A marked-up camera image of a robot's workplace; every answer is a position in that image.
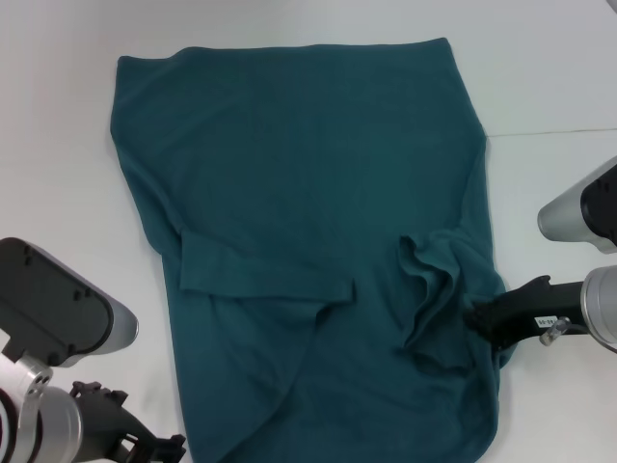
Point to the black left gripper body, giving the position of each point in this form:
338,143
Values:
101,424

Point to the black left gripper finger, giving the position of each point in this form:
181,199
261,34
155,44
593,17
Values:
164,451

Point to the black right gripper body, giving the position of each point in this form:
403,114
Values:
520,313

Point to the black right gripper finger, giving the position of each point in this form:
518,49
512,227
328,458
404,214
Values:
474,316

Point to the teal blue shirt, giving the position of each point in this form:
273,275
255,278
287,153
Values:
308,169

